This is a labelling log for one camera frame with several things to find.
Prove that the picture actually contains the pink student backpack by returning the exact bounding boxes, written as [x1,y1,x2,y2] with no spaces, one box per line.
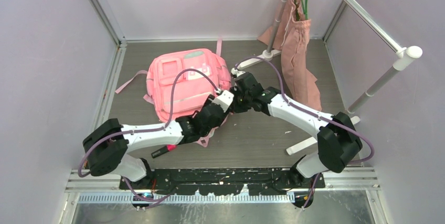
[114,39,233,148]

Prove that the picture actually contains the pink capped black marker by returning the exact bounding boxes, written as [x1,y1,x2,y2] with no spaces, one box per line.
[151,145,177,158]

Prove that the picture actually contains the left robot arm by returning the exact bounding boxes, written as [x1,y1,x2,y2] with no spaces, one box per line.
[80,96,231,189]

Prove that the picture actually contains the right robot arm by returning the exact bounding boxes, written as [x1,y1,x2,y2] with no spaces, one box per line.
[230,70,363,188]

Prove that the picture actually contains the pink hanging trousers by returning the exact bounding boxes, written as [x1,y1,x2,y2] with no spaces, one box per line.
[272,0,322,111]

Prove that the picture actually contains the white metal clothes rack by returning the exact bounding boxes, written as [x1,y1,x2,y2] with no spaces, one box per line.
[236,0,423,155]

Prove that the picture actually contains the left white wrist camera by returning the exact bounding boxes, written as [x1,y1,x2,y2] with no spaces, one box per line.
[212,90,234,112]

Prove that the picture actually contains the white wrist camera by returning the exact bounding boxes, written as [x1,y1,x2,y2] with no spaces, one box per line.
[212,90,234,112]
[230,68,245,79]

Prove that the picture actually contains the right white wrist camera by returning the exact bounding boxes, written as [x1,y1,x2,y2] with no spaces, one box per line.
[230,68,245,79]

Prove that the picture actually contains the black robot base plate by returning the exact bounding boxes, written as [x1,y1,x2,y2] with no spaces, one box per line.
[130,167,325,196]

